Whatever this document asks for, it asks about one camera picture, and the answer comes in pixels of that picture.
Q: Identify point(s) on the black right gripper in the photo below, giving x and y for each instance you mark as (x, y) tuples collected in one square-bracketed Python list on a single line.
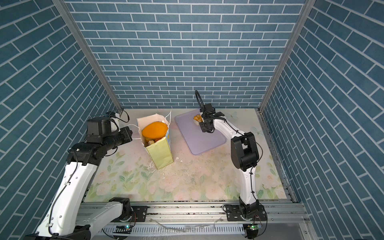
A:
[(203, 129)]

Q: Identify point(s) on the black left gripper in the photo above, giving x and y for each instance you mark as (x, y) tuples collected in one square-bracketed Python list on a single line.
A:
[(127, 136)]

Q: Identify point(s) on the pale puff pastry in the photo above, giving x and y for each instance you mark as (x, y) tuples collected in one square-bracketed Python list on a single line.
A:
[(197, 120)]

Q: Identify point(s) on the long oval orange bread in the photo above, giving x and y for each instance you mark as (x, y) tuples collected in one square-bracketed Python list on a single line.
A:
[(155, 131)]

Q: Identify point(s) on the green floral paper bag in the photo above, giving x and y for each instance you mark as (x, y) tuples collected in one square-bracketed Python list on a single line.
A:
[(160, 152)]

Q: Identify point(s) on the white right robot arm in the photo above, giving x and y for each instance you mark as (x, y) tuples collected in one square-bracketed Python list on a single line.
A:
[(245, 157)]

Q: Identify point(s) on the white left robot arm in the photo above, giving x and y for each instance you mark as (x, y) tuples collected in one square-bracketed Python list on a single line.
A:
[(83, 161)]

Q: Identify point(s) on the lilac plastic tray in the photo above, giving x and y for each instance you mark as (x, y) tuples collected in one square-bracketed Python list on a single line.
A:
[(197, 141)]

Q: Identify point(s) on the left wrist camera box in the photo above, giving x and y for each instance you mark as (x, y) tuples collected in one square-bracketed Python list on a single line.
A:
[(99, 128)]

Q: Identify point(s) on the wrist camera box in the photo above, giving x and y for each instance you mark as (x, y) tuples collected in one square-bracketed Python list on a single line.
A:
[(208, 109), (99, 128)]

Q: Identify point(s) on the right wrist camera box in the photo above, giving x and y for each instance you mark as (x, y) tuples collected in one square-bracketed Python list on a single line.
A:
[(208, 109)]

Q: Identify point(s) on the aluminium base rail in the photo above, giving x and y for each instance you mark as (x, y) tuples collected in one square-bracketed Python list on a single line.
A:
[(286, 220)]

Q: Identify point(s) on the white vented cable duct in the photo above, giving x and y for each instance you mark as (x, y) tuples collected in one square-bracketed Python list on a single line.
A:
[(158, 230)]

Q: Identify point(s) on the aluminium left corner post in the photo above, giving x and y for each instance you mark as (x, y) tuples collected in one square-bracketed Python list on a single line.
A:
[(81, 41)]

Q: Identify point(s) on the aluminium corner post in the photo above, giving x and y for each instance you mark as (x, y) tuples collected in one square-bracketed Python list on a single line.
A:
[(81, 41), (304, 14)]

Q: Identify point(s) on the aluminium right corner post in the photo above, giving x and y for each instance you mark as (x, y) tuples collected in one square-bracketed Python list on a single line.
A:
[(304, 14)]

